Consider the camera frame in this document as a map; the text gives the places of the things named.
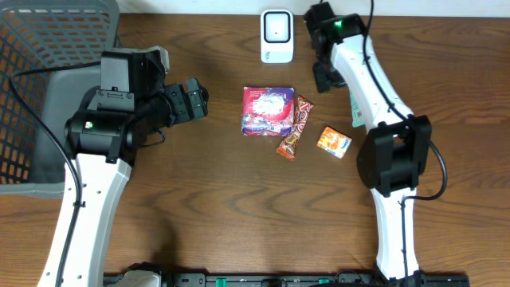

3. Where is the grey plastic mesh basket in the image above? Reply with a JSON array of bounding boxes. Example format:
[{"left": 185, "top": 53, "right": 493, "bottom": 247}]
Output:
[{"left": 1, "top": 0, "right": 120, "bottom": 199}]

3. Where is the red orange candy bar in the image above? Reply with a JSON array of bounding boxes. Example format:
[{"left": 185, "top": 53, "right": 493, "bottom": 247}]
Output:
[{"left": 276, "top": 96, "right": 315, "bottom": 161}]

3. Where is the white barcode scanner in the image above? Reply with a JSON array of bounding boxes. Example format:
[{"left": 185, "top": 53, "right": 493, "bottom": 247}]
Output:
[{"left": 260, "top": 9, "right": 294, "bottom": 64}]

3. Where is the black mounting rail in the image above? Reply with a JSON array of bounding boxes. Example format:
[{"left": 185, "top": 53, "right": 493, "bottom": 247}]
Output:
[{"left": 103, "top": 262, "right": 470, "bottom": 287}]

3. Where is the red purple snack packet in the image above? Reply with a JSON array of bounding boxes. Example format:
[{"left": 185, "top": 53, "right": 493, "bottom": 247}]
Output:
[{"left": 241, "top": 87, "right": 295, "bottom": 136}]

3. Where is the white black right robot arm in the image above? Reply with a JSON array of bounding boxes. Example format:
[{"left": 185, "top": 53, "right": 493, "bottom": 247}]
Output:
[{"left": 304, "top": 2, "right": 432, "bottom": 283}]

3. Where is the small orange snack box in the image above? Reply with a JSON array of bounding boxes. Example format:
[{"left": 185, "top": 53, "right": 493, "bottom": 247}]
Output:
[{"left": 317, "top": 127, "right": 352, "bottom": 159}]

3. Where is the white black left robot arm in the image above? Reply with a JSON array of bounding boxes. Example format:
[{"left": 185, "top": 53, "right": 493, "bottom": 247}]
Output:
[{"left": 38, "top": 46, "right": 209, "bottom": 286}]

